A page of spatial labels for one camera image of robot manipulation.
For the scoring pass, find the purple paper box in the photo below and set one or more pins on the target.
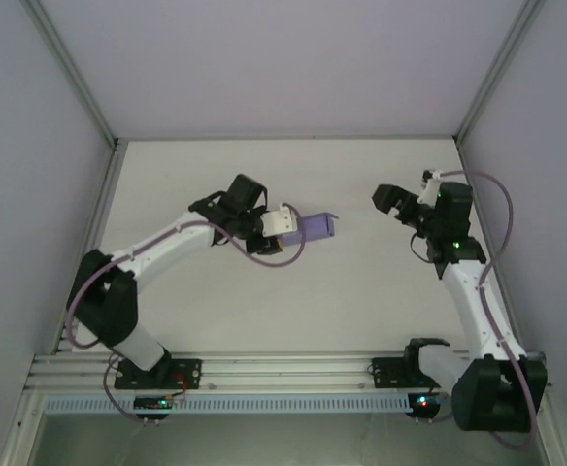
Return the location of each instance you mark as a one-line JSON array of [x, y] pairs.
[[312, 228]]

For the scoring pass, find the aluminium mounting rail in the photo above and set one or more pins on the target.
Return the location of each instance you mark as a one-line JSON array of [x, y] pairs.
[[283, 371]]

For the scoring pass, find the right controller board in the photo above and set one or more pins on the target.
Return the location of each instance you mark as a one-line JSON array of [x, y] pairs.
[[424, 402]]

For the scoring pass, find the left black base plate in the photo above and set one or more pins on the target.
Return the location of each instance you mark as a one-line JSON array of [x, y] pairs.
[[186, 374]]

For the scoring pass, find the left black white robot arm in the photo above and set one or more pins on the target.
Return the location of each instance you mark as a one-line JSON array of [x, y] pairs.
[[167, 242]]

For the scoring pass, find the left controller board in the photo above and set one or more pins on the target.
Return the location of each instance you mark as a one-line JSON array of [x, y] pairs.
[[152, 403]]

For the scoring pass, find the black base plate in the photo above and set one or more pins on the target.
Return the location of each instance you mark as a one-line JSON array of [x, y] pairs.
[[186, 374], [388, 374]]

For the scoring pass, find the aluminium table side rail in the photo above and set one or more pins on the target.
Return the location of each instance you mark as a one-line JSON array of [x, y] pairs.
[[487, 233], [104, 213]]

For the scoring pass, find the aluminium frame post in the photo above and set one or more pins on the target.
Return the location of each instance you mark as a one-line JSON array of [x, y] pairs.
[[497, 73], [75, 77]]

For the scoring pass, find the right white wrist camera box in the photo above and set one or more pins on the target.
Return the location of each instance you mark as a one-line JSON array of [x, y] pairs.
[[430, 187]]

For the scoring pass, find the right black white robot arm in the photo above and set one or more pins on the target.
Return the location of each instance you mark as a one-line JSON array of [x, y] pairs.
[[477, 310]]

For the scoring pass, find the controller board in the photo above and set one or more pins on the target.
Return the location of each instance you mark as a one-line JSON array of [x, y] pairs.
[[424, 402], [152, 403]]

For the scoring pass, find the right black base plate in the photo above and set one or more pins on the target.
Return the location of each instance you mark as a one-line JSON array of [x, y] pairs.
[[388, 374]]

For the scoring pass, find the aluminium frame leg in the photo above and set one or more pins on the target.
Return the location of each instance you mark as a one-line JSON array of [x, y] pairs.
[[21, 427], [555, 432]]

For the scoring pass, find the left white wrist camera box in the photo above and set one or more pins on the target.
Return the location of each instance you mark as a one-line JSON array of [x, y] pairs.
[[279, 222]]

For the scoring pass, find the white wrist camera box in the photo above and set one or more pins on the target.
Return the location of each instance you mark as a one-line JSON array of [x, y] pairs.
[[430, 187], [279, 222]]

